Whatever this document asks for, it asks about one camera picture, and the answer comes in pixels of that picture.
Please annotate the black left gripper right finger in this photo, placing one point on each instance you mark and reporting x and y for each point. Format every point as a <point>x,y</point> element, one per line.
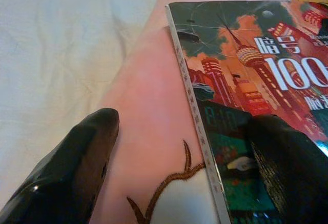
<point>294,178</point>

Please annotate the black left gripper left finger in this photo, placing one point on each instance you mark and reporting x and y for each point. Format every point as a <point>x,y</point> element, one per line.
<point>64,178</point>

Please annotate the dark red city cover book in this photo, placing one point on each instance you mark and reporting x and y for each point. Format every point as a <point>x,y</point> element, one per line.
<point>243,67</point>

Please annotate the pink embroidered pillow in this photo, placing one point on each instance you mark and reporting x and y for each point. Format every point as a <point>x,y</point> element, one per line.
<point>153,93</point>

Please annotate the white quilted mattress pad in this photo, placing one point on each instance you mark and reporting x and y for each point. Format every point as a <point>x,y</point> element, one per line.
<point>51,42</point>

